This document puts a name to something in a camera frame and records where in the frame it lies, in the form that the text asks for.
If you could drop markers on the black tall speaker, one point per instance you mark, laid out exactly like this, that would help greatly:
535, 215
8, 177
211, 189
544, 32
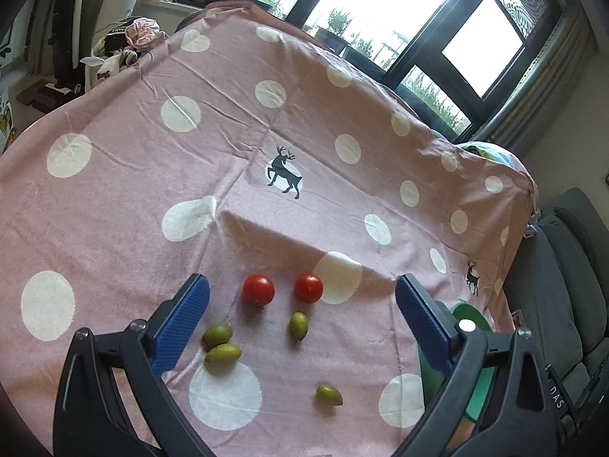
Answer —
66, 33

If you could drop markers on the pink crumpled cloth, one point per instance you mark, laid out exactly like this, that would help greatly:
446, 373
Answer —
145, 32

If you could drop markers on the grey striped curtain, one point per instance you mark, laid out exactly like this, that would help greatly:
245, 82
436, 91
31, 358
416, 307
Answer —
547, 90

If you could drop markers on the grey armchair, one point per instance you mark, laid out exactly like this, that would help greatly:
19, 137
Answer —
561, 271

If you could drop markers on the green olive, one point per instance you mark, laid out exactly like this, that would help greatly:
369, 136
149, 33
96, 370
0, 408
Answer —
299, 325
329, 394
217, 334
222, 353

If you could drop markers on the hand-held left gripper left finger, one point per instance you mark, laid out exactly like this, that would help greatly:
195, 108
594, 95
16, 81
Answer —
183, 323

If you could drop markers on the red cherry tomato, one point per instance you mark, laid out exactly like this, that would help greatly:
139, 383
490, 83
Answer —
309, 288
258, 289

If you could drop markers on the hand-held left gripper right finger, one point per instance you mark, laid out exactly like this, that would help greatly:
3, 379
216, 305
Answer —
423, 323

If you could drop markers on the colourful striped fabric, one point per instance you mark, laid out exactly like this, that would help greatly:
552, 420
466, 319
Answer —
490, 152

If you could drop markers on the black framed window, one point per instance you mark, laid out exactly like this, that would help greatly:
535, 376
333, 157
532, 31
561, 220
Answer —
380, 0

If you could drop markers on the dark brown box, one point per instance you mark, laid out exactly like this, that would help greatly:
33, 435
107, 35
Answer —
45, 97

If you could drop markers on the pink polka dot cloth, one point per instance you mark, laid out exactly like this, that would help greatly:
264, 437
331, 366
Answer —
142, 176

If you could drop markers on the white printed bag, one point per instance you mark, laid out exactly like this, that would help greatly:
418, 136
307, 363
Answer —
102, 74

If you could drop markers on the green plastic bowl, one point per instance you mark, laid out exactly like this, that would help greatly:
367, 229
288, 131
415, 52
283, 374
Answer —
478, 392

